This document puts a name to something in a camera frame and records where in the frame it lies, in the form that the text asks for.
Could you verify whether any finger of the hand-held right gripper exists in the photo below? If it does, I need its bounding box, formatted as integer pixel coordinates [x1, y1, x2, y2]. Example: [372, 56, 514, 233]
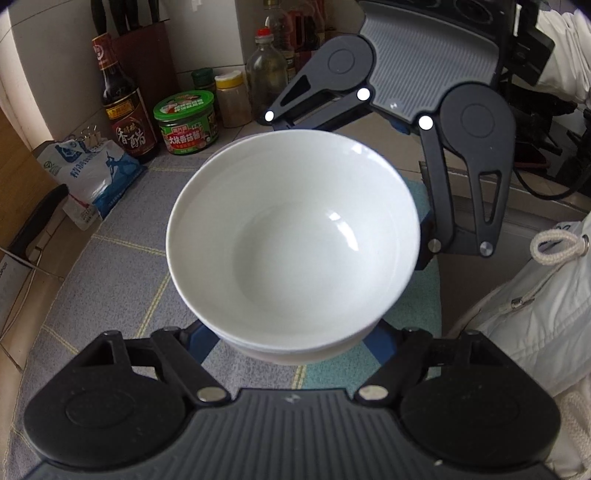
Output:
[418, 117, 513, 257]
[264, 76, 372, 133]

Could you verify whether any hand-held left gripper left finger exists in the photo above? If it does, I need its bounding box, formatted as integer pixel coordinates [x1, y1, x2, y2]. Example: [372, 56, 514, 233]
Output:
[69, 320, 230, 408]

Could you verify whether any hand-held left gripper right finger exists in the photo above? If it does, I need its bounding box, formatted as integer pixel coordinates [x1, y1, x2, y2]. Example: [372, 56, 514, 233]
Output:
[353, 323, 513, 403]

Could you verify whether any white ceramic bowl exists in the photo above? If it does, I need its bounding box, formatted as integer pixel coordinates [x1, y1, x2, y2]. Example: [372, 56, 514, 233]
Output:
[168, 258, 416, 354]

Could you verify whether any red cap glass bottle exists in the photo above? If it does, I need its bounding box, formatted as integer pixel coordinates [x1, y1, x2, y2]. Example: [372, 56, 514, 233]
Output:
[246, 28, 289, 121]

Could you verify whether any red sauce bottle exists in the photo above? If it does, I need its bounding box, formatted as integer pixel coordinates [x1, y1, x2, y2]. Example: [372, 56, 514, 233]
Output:
[288, 0, 324, 54]

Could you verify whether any yellow cap spice jar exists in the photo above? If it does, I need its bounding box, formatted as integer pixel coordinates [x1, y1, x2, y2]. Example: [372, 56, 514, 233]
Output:
[215, 71, 252, 127]

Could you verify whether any grey checked dish mat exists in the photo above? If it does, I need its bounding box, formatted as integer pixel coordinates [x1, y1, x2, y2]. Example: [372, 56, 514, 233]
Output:
[9, 150, 446, 480]

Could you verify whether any green lid sauce jar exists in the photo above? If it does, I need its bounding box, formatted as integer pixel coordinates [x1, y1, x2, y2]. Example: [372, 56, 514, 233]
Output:
[154, 90, 220, 157]

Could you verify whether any white jacket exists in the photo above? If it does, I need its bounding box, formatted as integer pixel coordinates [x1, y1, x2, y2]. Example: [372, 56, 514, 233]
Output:
[443, 219, 591, 480]

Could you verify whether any dark red knife block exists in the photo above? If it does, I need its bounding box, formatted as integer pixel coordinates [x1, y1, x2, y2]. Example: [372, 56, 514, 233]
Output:
[112, 21, 181, 93]

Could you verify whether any dark vinegar bottle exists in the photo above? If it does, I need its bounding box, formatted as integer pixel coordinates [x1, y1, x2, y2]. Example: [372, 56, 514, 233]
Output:
[91, 34, 158, 162]

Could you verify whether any white blue salt bag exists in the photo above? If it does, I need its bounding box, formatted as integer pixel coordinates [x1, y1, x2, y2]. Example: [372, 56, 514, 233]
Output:
[37, 138, 148, 217]

